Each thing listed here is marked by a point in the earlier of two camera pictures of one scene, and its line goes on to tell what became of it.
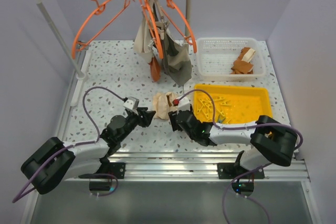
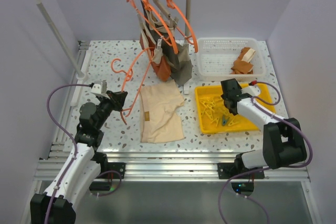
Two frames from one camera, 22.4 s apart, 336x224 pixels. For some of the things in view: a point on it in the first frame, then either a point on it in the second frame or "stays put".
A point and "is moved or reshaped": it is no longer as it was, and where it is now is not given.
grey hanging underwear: x=175 y=59 stays put
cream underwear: x=163 y=103 is moved or reshaped
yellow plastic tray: x=233 y=104 stays put
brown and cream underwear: x=243 y=65 stays put
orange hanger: x=171 y=3 stays put
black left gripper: x=146 y=116 -> x=117 y=100
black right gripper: x=175 y=125 -> x=223 y=96
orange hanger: x=100 y=7 -> x=131 y=86
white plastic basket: x=217 y=56 stays put
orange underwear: x=155 y=70 -> x=163 y=67
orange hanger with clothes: x=147 y=30 -> x=146 y=2
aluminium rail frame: x=144 y=165 stays put
